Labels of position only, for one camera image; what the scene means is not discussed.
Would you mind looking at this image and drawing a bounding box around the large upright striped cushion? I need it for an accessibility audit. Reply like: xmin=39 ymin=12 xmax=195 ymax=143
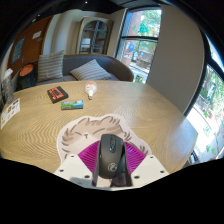
xmin=36 ymin=50 xmax=66 ymax=83

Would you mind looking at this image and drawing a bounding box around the flat lying striped cushion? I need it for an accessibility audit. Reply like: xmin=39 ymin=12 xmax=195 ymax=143
xmin=69 ymin=58 xmax=113 ymax=82

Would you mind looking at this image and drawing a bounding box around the small white squeeze tube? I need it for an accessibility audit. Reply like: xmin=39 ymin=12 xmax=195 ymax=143
xmin=84 ymin=80 xmax=98 ymax=101

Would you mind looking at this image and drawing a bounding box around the blue poster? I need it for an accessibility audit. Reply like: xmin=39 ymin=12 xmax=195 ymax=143
xmin=10 ymin=37 xmax=26 ymax=64

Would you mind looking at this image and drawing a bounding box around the brown wooden door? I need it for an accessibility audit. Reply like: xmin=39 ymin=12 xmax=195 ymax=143
xmin=9 ymin=16 xmax=54 ymax=78

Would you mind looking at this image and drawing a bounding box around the small green blue pack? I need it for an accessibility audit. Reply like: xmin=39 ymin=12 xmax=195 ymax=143
xmin=60 ymin=99 xmax=85 ymax=111

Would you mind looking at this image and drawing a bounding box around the tall black-framed side window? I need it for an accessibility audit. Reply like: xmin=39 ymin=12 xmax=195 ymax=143
xmin=184 ymin=34 xmax=224 ymax=164

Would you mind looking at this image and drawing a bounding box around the cat-shaped mouse pad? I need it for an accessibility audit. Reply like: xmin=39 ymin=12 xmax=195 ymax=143
xmin=56 ymin=113 xmax=153 ymax=165

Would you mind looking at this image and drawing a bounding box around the arched wooden shelf cabinet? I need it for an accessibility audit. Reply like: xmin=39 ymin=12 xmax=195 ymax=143
xmin=75 ymin=15 xmax=114 ymax=56

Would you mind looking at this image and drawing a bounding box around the grey curved sofa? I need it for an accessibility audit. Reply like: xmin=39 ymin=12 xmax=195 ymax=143
xmin=16 ymin=54 xmax=135 ymax=89

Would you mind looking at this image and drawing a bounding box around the black computer mouse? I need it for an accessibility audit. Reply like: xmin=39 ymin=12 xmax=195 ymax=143
xmin=97 ymin=133 xmax=127 ymax=179

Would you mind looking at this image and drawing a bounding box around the white sticker sheet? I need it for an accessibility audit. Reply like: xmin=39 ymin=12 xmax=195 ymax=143
xmin=0 ymin=97 xmax=22 ymax=130

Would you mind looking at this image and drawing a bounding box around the dark bag with orange top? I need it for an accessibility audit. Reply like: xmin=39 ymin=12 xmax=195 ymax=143
xmin=17 ymin=63 xmax=38 ymax=90

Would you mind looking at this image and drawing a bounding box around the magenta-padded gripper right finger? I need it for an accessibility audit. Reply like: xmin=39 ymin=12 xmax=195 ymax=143
xmin=123 ymin=141 xmax=171 ymax=187

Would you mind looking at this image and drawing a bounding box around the black box with red print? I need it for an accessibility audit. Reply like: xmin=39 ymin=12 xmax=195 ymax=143
xmin=46 ymin=85 xmax=70 ymax=104

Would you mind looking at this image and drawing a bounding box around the small white sign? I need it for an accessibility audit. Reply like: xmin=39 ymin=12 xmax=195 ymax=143
xmin=31 ymin=30 xmax=43 ymax=40

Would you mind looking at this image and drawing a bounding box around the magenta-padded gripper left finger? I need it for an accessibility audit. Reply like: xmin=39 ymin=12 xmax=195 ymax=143
xmin=53 ymin=140 xmax=101 ymax=187

